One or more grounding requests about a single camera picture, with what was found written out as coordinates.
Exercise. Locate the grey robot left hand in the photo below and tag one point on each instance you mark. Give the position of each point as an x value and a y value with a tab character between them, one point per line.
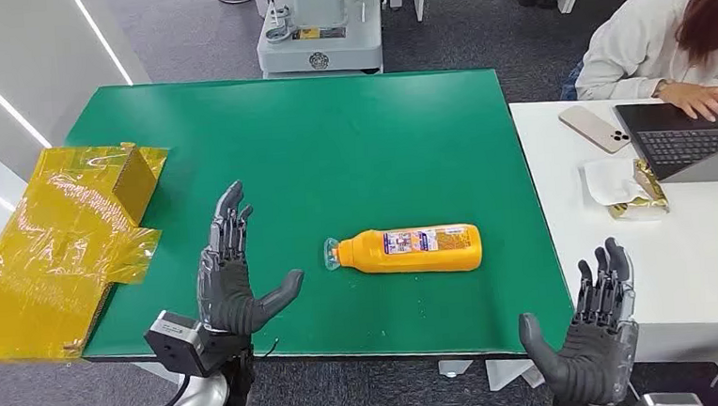
227	297

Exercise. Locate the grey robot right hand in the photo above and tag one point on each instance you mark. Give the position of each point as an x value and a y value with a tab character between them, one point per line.
587	362

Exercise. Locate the orange plastic bottle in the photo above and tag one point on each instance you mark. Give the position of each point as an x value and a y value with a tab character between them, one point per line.
412	257

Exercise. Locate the white table leg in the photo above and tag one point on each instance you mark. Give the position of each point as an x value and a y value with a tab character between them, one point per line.
157	371

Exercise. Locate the white desk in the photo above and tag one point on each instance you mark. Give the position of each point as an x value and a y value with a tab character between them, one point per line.
650	271

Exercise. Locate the white table foot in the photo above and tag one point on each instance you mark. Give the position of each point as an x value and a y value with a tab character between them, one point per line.
453	368

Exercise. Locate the green table mat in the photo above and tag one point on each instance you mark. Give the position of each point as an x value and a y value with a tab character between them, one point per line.
332	166

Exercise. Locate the yellow taped cardboard box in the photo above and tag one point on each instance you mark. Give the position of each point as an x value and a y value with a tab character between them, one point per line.
57	257

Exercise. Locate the gold foil snack wrapper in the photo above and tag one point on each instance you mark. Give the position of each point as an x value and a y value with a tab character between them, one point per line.
652	196

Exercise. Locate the white paper tissue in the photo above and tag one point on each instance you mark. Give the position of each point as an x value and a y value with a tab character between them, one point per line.
610	180

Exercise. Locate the beige smartphone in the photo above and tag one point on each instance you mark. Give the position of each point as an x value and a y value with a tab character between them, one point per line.
591	128

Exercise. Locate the dark grey laptop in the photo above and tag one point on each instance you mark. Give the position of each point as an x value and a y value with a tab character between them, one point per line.
685	138

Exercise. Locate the grey machine base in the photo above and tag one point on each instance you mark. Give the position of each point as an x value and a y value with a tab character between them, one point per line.
324	48

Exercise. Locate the person's hand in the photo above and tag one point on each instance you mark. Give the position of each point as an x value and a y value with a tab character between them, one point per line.
695	97

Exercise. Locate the person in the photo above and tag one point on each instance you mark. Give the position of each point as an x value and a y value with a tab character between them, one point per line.
636	41

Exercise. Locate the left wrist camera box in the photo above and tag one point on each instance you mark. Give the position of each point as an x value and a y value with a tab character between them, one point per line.
171	344

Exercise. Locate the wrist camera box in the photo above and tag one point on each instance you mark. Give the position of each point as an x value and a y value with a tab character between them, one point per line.
670	402
171	344

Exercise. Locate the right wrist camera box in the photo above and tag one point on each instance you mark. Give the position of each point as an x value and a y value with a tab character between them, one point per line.
670	402

